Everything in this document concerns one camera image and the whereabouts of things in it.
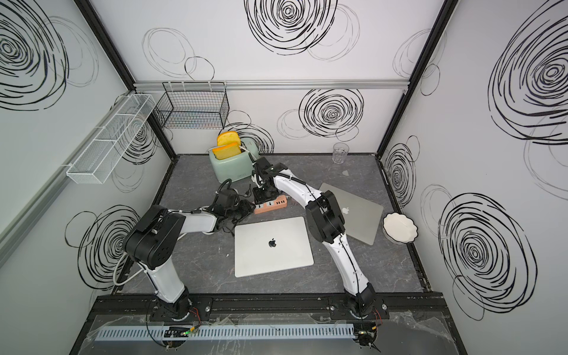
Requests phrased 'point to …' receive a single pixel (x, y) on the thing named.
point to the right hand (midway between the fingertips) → (260, 200)
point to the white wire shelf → (108, 149)
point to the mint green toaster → (235, 168)
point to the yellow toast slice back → (228, 137)
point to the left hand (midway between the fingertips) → (253, 209)
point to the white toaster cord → (249, 152)
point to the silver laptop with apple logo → (271, 245)
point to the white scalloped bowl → (399, 228)
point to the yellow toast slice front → (228, 151)
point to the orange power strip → (279, 202)
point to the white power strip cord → (129, 278)
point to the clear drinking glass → (340, 150)
